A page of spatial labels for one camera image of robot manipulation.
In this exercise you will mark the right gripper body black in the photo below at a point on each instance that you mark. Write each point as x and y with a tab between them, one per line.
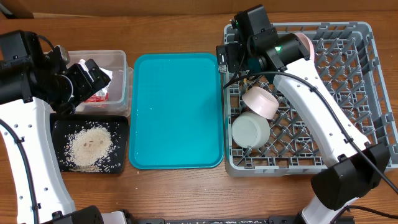
240	56

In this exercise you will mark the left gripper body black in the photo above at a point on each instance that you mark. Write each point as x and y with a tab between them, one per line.
77	86

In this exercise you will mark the red snack wrapper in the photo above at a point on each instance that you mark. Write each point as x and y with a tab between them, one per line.
100	96

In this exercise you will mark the white napkin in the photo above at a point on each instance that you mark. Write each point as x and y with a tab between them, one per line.
91	68

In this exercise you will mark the large pink plate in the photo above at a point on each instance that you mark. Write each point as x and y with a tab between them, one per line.
308	44

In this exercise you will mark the pile of rice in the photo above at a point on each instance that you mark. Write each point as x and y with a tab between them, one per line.
89	150

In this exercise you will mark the small pink saucer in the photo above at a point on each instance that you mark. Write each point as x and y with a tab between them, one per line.
261	102

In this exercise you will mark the grey bowl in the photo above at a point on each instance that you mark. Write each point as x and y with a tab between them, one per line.
250	130

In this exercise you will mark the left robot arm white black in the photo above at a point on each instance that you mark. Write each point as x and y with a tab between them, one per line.
35	83

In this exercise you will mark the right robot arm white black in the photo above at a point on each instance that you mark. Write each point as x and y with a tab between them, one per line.
354	166

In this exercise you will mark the clear plastic waste bin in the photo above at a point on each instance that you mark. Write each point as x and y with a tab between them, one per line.
118	101

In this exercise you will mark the grey dishwasher rack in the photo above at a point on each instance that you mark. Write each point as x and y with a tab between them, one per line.
347	62

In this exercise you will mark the black plastic tray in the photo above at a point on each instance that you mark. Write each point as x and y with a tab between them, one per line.
62	126

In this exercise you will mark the teal serving tray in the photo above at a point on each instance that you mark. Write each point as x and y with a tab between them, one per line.
176	114

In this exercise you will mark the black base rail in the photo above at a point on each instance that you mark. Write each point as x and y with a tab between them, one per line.
217	221

